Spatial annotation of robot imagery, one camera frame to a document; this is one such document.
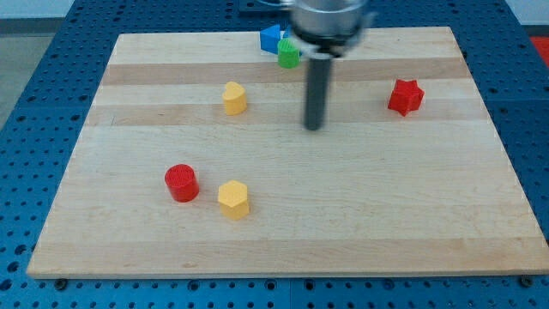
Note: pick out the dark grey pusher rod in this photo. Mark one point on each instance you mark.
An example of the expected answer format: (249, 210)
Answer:
(317, 85)

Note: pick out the yellow heart block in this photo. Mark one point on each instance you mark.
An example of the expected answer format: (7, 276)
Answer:
(234, 98)

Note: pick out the blue block behind arm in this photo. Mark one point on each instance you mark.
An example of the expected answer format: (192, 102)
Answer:
(287, 32)

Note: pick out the red star block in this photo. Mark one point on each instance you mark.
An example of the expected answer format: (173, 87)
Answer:
(406, 97)

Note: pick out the green half-round block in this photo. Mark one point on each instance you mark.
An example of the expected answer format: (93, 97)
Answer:
(288, 54)

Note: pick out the blue triangle block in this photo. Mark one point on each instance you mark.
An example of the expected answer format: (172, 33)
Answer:
(269, 38)

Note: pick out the yellow hexagon block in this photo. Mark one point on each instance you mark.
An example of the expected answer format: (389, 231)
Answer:
(233, 200)

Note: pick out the light wooden board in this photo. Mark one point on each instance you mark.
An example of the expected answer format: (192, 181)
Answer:
(372, 193)

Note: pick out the red cylinder block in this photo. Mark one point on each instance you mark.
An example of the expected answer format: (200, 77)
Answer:
(182, 183)

